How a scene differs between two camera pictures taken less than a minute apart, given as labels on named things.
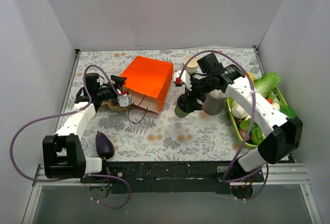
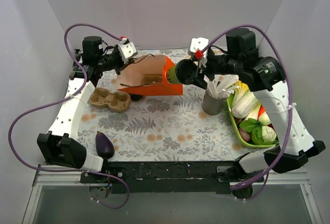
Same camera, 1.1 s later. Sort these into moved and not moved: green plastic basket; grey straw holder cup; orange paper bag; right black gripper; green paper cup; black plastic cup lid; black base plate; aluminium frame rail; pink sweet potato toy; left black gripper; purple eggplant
Moved: right black gripper; black plastic cup lid; left black gripper; green paper cup; orange paper bag
Not moved: grey straw holder cup; purple eggplant; green plastic basket; aluminium frame rail; black base plate; pink sweet potato toy
